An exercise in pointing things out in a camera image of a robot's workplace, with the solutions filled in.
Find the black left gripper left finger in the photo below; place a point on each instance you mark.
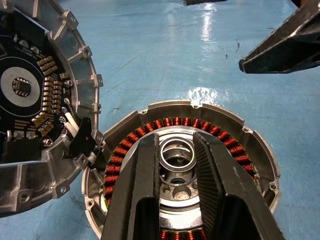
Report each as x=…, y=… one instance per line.
x=135, y=180

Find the silver motor housing copper windings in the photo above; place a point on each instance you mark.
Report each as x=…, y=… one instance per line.
x=212, y=108

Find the motor lid with circuit board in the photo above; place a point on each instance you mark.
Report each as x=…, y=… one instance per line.
x=20, y=87

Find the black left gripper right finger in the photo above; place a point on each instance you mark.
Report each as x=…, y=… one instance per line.
x=220, y=180

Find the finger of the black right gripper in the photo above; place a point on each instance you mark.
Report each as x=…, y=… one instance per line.
x=290, y=50

